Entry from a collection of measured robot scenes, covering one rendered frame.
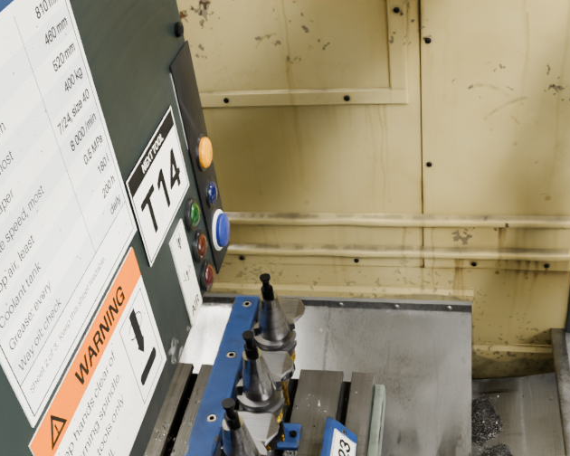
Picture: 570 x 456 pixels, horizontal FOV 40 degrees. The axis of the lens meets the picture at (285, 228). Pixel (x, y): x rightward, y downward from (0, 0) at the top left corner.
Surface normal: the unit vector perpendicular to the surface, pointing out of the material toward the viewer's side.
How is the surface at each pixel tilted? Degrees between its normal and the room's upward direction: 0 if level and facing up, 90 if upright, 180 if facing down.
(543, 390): 17
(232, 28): 90
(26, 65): 90
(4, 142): 90
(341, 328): 24
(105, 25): 90
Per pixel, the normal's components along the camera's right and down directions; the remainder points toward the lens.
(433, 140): -0.17, 0.61
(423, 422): -0.18, -0.47
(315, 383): -0.12, -0.79
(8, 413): 0.98, 0.01
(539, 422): -0.40, -0.76
